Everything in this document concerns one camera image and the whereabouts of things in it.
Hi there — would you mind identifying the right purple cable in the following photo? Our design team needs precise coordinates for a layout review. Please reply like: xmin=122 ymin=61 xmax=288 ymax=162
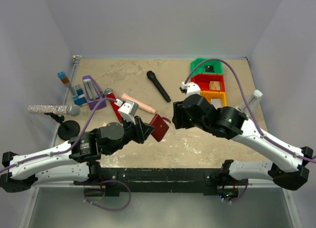
xmin=185 ymin=59 xmax=316 ymax=163

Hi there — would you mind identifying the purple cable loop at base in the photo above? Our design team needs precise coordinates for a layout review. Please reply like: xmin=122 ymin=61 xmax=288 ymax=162
xmin=83 ymin=177 xmax=133 ymax=211

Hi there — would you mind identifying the red microphone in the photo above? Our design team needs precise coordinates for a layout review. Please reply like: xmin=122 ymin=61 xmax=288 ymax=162
xmin=104 ymin=88 xmax=124 ymax=122

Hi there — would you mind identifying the pink microphone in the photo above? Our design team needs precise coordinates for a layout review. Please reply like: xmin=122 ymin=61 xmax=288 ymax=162
xmin=118 ymin=93 xmax=156 ymax=114

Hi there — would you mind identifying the red leather card holder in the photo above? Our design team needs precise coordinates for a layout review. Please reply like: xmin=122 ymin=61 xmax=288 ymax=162
xmin=149 ymin=114 xmax=171 ymax=142

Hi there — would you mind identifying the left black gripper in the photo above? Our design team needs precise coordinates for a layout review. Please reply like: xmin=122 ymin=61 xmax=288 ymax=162
xmin=107 ymin=114 xmax=156 ymax=156

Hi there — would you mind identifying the black microphone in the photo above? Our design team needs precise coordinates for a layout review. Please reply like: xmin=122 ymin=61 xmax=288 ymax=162
xmin=146 ymin=71 xmax=171 ymax=103

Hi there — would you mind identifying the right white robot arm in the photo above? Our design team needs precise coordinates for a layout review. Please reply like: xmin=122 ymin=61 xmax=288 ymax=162
xmin=172 ymin=94 xmax=313 ymax=190

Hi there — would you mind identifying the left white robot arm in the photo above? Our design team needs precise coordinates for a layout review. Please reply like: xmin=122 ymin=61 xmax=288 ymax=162
xmin=0 ymin=116 xmax=155 ymax=192

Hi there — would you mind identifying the black card in green bin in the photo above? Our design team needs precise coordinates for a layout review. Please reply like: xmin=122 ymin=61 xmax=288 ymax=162
xmin=204 ymin=65 xmax=215 ymax=73

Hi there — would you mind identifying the green storage bin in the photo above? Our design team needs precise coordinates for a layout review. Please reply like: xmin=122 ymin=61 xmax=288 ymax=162
xmin=190 ymin=58 xmax=224 ymax=77

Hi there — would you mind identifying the grey card in yellow bin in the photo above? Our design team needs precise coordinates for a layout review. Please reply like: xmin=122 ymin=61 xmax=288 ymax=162
xmin=210 ymin=98 xmax=223 ymax=109

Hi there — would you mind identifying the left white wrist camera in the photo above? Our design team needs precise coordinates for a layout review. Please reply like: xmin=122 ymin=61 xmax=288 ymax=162
xmin=118 ymin=100 xmax=139 ymax=124

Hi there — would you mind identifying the tan card in red bin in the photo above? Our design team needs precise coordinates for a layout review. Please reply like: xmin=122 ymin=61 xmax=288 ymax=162
xmin=209 ymin=81 xmax=221 ymax=91

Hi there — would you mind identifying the glitter silver microphone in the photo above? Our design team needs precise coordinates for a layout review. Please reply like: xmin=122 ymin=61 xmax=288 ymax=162
xmin=28 ymin=105 xmax=80 ymax=116

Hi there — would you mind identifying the yellow storage bin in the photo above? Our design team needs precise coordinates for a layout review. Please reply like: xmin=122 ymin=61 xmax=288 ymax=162
xmin=200 ymin=91 xmax=227 ymax=107

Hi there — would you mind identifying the left aluminium frame rail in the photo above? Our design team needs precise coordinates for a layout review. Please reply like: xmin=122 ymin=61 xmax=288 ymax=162
xmin=50 ymin=55 xmax=82 ymax=147

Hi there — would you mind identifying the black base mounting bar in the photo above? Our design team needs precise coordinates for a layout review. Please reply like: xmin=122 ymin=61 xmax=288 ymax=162
xmin=98 ymin=166 xmax=247 ymax=196

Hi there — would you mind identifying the red storage bin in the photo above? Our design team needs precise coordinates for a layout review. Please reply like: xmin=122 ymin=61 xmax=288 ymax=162
xmin=191 ymin=74 xmax=225 ymax=92

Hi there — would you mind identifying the black microphone stand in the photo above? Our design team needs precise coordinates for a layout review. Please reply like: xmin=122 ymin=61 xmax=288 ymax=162
xmin=44 ymin=113 xmax=80 ymax=141

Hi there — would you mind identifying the white metronome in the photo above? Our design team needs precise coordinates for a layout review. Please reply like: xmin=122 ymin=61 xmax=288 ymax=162
xmin=236 ymin=90 xmax=263 ymax=117

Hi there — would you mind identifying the purple metronome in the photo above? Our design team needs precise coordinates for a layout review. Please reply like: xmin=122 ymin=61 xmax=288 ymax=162
xmin=82 ymin=75 xmax=105 ymax=110

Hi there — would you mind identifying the blue toy brick tower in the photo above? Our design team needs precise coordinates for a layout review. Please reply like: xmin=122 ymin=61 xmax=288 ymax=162
xmin=57 ymin=71 xmax=87 ymax=107

